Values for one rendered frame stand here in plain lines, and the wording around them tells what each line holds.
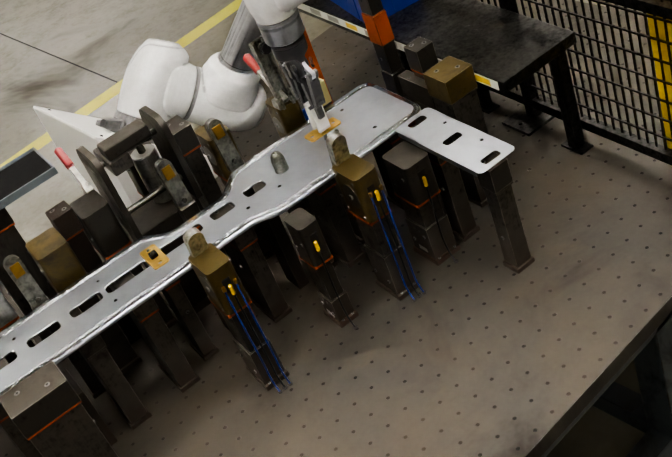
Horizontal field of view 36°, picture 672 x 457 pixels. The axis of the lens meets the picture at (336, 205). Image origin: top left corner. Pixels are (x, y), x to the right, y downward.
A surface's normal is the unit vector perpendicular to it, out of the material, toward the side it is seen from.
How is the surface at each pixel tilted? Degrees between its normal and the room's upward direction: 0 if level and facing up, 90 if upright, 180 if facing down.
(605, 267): 0
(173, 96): 80
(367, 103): 0
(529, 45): 0
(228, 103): 92
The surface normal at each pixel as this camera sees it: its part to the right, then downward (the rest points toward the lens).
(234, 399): -0.31, -0.75
